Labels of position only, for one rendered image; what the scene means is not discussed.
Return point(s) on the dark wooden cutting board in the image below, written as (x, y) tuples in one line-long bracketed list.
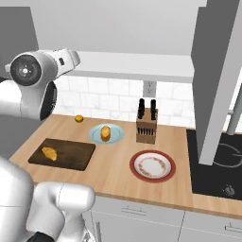
[(71, 154)]

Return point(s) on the grey wall outlet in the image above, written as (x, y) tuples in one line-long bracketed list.
[(149, 89)]

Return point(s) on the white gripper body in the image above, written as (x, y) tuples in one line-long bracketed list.
[(73, 58)]

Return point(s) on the white cupboard door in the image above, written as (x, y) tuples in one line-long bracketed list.
[(138, 231)]

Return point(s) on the grey cabinet door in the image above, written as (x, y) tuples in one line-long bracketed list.
[(214, 82)]

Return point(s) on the golden bread roll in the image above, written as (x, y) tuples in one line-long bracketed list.
[(105, 133)]

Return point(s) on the golden croissant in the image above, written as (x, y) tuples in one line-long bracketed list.
[(49, 153)]

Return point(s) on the white wall cabinet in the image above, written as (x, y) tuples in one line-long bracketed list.
[(126, 38)]

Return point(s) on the small orange pastry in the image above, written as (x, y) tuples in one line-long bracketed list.
[(79, 118)]

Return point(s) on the black hob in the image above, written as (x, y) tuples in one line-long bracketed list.
[(217, 179)]

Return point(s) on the light blue plate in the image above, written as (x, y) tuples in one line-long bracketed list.
[(117, 133)]

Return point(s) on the wooden knife block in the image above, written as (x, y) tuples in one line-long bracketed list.
[(146, 130)]

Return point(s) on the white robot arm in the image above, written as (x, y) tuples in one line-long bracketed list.
[(19, 201)]

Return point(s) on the red rimmed white plate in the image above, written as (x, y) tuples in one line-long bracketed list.
[(152, 165)]

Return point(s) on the white drawer front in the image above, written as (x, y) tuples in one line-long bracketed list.
[(164, 212), (208, 225)]

